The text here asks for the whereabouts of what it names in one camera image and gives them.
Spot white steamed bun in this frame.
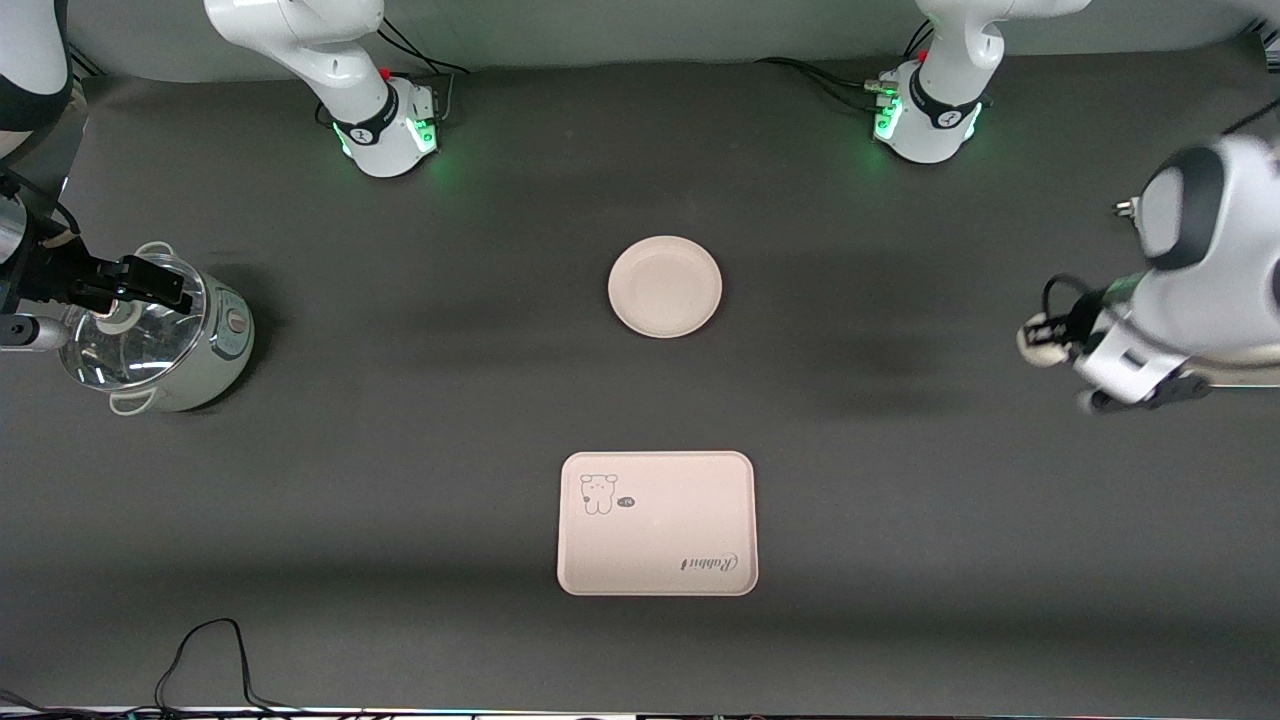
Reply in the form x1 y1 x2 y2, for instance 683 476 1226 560
1017 314 1068 369

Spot round cream plate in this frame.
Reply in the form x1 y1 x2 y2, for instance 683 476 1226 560
608 235 723 339

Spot cream rectangular tray with print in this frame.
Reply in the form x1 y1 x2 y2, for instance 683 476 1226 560
557 450 759 598

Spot glass pot lid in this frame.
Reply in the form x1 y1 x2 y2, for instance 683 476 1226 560
57 253 208 391

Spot pale green electric pot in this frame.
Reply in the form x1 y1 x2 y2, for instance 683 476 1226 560
57 241 255 415

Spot cream white appliance base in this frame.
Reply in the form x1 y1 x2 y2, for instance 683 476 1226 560
1190 362 1280 389

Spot black left arm base cables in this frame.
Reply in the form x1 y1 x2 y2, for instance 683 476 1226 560
755 20 936 116

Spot black arm base cables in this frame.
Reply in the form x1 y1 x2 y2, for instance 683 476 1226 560
375 18 471 126
755 20 936 116

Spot black right arm base cables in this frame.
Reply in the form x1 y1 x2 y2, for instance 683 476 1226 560
375 18 471 126

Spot thin black cable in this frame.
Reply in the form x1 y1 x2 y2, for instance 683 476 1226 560
0 618 371 719

